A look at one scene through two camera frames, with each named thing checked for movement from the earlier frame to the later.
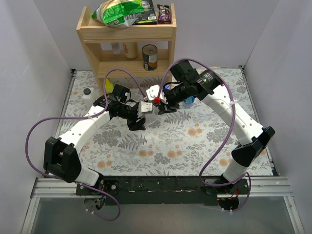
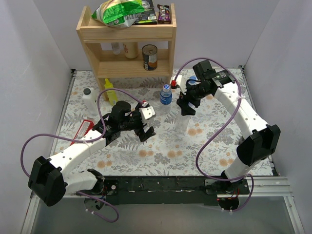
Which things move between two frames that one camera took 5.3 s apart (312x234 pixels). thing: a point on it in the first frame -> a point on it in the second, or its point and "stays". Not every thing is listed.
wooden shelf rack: (141, 51) stays
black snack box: (148, 16) stays
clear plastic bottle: (151, 118) -> (181, 123)
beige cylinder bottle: (131, 49) stays
